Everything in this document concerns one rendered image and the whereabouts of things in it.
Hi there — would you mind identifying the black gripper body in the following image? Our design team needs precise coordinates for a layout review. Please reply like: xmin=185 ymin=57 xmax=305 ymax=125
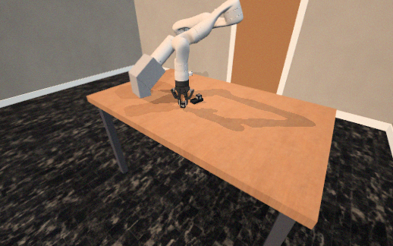
xmin=175 ymin=80 xmax=190 ymax=95

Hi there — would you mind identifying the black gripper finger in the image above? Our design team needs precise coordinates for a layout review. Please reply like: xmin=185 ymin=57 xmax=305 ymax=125
xmin=171 ymin=88 xmax=181 ymax=105
xmin=183 ymin=89 xmax=194 ymax=106

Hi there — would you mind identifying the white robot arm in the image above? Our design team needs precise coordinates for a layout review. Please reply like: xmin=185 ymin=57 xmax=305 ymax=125
xmin=151 ymin=0 xmax=244 ymax=81

